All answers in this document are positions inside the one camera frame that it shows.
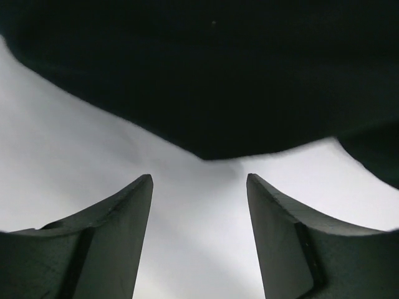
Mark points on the black t shirt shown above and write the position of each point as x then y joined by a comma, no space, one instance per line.
226,79

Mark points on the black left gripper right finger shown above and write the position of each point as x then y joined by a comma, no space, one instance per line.
304,253

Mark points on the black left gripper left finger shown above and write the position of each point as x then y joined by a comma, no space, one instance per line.
94,253

